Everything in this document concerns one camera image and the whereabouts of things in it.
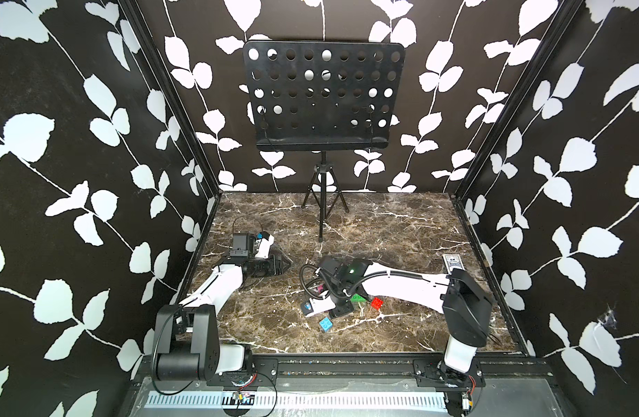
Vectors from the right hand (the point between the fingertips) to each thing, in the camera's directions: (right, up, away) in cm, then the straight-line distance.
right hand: (326, 299), depth 82 cm
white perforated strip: (-7, -24, -12) cm, 27 cm away
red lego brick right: (+18, -3, +6) cm, 19 cm away
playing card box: (+49, +10, +16) cm, 52 cm away
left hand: (-15, +11, +7) cm, 20 cm away
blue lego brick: (0, -8, 0) cm, 8 cm away
